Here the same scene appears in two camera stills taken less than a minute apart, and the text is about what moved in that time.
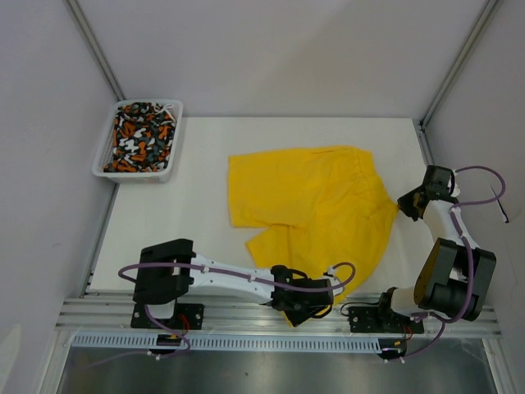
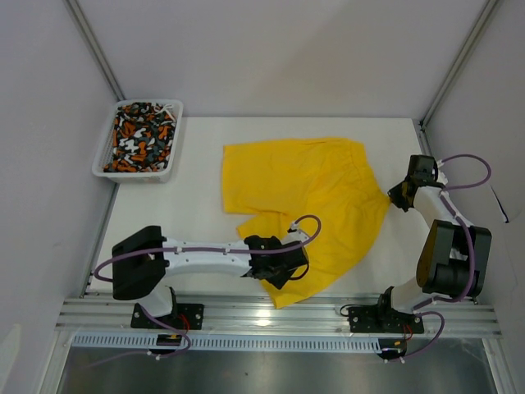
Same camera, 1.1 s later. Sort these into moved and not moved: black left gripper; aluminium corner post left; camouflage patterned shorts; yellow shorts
Moved: black left gripper; yellow shorts
Not moved: camouflage patterned shorts; aluminium corner post left
